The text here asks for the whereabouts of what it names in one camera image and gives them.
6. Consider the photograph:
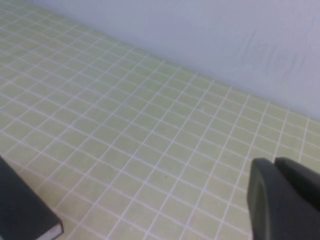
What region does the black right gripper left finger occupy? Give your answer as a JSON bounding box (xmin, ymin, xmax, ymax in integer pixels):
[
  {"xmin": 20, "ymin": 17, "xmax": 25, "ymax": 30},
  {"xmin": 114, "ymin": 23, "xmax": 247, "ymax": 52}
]
[{"xmin": 246, "ymin": 157, "xmax": 320, "ymax": 240}]

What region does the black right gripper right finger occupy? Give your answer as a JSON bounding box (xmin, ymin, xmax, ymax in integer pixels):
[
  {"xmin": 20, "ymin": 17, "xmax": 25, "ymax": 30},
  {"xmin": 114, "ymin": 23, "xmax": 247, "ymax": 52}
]
[{"xmin": 274, "ymin": 156, "xmax": 320, "ymax": 201}]

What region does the black rectangular glasses case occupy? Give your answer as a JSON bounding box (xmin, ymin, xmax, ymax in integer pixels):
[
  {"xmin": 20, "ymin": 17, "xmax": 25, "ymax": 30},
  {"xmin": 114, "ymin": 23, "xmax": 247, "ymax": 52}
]
[{"xmin": 0, "ymin": 154, "xmax": 64, "ymax": 240}]

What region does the green checked tablecloth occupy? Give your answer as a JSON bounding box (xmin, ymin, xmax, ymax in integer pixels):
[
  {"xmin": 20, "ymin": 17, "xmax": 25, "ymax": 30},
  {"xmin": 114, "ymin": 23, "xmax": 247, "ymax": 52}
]
[{"xmin": 0, "ymin": 0, "xmax": 320, "ymax": 240}]

